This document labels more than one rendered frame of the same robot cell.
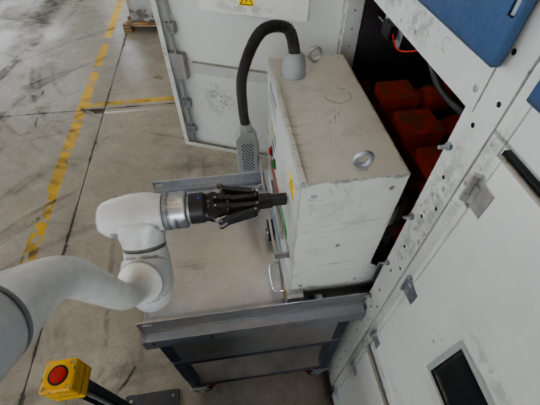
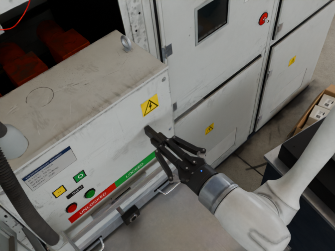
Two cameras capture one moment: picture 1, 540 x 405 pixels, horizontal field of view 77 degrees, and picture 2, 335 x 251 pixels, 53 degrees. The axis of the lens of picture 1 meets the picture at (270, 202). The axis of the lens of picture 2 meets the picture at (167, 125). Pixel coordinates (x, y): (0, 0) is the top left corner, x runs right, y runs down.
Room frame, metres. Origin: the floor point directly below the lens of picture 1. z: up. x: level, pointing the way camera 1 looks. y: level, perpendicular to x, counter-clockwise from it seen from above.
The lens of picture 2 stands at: (0.76, 0.49, 1.98)
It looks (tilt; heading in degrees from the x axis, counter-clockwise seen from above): 53 degrees down; 242
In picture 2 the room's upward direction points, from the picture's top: 8 degrees counter-clockwise
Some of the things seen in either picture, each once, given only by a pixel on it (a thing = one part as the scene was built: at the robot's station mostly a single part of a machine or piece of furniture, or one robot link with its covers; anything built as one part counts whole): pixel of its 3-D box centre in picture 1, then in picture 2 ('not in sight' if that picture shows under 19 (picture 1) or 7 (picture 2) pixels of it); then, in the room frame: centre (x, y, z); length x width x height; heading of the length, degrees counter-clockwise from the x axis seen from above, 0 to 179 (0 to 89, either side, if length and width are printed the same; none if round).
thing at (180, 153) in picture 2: (236, 207); (180, 153); (0.52, 0.08, 1.23); 0.11 x 0.01 x 0.04; 97
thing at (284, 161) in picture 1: (277, 179); (111, 175); (0.69, -0.02, 1.15); 0.48 x 0.01 x 0.48; 8
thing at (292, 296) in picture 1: (280, 229); (124, 207); (0.69, -0.04, 0.90); 0.54 x 0.05 x 0.06; 8
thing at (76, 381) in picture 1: (66, 379); not in sight; (0.22, 0.55, 0.85); 0.08 x 0.08 x 0.10; 8
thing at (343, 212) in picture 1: (362, 170); (63, 123); (0.72, -0.28, 1.15); 0.51 x 0.50 x 0.48; 98
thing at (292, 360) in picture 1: (251, 288); not in sight; (0.67, 0.08, 0.46); 0.64 x 0.58 x 0.66; 98
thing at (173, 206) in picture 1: (177, 210); (217, 192); (0.51, 0.22, 1.23); 0.09 x 0.06 x 0.09; 8
